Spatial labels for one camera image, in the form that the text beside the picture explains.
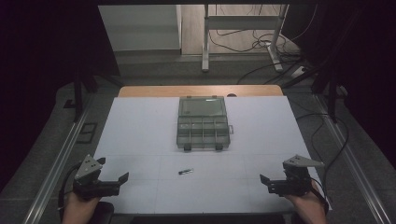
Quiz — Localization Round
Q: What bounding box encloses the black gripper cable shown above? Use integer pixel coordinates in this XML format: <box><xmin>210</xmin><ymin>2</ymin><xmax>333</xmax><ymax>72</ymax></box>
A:
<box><xmin>57</xmin><ymin>162</ymin><xmax>83</xmax><ymax>220</ymax></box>
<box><xmin>311</xmin><ymin>178</ymin><xmax>331</xmax><ymax>217</ymax></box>

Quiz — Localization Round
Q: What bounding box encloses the aluminium floor rail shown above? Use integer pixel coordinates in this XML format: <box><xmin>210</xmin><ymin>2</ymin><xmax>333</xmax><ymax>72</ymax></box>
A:
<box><xmin>312</xmin><ymin>92</ymin><xmax>391</xmax><ymax>224</ymax></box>
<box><xmin>21</xmin><ymin>92</ymin><xmax>96</xmax><ymax>224</ymax></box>

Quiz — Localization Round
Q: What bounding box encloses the white cabinet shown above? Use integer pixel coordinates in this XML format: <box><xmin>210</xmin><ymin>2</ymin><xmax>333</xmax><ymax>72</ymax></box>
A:
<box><xmin>97</xmin><ymin>4</ymin><xmax>182</xmax><ymax>52</ymax></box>

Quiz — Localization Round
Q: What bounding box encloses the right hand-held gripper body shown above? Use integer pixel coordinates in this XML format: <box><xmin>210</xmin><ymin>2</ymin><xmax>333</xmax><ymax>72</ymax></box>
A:
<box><xmin>268</xmin><ymin>154</ymin><xmax>325</xmax><ymax>198</ymax></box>

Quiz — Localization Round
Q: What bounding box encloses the clear plastic organizer box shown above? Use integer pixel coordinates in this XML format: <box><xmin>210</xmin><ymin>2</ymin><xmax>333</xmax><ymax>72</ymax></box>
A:
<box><xmin>176</xmin><ymin>95</ymin><xmax>234</xmax><ymax>152</ymax></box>

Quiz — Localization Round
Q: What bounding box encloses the black floor cable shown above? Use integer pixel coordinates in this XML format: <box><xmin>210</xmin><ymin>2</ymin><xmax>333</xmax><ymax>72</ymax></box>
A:
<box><xmin>295</xmin><ymin>112</ymin><xmax>350</xmax><ymax>200</ymax></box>

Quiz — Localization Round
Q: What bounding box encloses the white table mat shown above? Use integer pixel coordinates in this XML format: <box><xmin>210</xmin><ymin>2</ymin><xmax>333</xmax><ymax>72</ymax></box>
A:
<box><xmin>92</xmin><ymin>95</ymin><xmax>332</xmax><ymax>216</ymax></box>

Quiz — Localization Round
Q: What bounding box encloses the white desk frame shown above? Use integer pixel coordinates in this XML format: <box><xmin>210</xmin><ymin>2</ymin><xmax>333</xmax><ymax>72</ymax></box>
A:
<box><xmin>201</xmin><ymin>3</ymin><xmax>290</xmax><ymax>73</ymax></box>

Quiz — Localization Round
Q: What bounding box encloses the black metal stand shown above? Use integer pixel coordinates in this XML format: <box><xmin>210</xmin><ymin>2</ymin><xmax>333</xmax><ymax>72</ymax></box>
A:
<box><xmin>281</xmin><ymin>62</ymin><xmax>347</xmax><ymax>124</ymax></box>
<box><xmin>64</xmin><ymin>71</ymin><xmax>125</xmax><ymax>122</ymax></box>

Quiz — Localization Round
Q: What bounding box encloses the white power strip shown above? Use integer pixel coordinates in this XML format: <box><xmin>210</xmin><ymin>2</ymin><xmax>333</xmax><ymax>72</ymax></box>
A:
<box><xmin>290</xmin><ymin>65</ymin><xmax>309</xmax><ymax>78</ymax></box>

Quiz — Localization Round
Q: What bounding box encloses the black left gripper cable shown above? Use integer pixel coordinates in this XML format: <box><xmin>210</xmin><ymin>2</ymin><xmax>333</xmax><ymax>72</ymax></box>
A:
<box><xmin>57</xmin><ymin>162</ymin><xmax>83</xmax><ymax>220</ymax></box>

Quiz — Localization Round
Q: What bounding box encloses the person's right hand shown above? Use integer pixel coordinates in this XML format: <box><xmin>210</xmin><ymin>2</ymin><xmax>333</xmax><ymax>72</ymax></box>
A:
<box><xmin>284</xmin><ymin>181</ymin><xmax>323</xmax><ymax>217</ymax></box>

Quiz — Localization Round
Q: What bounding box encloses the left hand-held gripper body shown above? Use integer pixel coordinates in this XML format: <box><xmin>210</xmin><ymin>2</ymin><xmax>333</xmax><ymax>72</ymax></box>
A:
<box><xmin>73</xmin><ymin>154</ymin><xmax>120</xmax><ymax>201</ymax></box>

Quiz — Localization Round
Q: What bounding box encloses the black padded object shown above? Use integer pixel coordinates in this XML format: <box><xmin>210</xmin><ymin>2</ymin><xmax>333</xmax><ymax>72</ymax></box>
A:
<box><xmin>90</xmin><ymin>201</ymin><xmax>115</xmax><ymax>224</ymax></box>

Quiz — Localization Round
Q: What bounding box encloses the tangle of black cables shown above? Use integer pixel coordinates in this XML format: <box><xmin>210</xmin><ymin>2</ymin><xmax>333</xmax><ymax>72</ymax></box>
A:
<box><xmin>208</xmin><ymin>4</ymin><xmax>318</xmax><ymax>86</ymax></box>

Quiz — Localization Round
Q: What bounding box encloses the person's left hand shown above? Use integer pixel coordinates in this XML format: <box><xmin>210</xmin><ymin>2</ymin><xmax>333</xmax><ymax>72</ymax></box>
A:
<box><xmin>62</xmin><ymin>190</ymin><xmax>101</xmax><ymax>218</ymax></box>

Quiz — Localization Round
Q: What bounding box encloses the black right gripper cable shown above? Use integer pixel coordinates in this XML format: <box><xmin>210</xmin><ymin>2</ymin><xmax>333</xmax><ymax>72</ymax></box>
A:
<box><xmin>311</xmin><ymin>178</ymin><xmax>331</xmax><ymax>217</ymax></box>

